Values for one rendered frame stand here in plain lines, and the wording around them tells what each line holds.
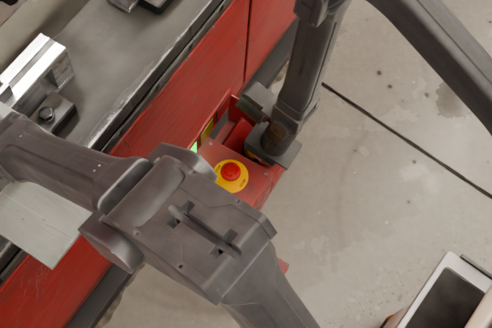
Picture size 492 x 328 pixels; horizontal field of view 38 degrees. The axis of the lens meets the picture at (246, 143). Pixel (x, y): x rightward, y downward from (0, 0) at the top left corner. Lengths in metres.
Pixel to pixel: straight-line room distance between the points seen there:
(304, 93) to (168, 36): 0.39
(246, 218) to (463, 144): 1.93
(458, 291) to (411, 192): 1.22
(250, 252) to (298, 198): 1.69
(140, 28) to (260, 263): 0.96
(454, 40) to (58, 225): 0.65
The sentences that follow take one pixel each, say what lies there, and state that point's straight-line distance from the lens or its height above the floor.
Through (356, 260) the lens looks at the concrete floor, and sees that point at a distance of 2.19.
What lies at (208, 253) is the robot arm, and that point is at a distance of 0.54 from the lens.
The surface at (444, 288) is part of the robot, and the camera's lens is 1.11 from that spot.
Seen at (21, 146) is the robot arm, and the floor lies 1.33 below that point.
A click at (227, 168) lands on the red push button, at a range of 1.37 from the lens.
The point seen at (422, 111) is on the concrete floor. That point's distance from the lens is 2.45.
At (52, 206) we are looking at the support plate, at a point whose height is 1.00.
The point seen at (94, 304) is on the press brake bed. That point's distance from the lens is 2.09.
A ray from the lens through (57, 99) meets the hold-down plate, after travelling 1.36.
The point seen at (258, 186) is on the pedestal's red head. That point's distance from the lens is 1.39.
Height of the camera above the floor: 2.06
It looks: 64 degrees down
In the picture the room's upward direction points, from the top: 6 degrees clockwise
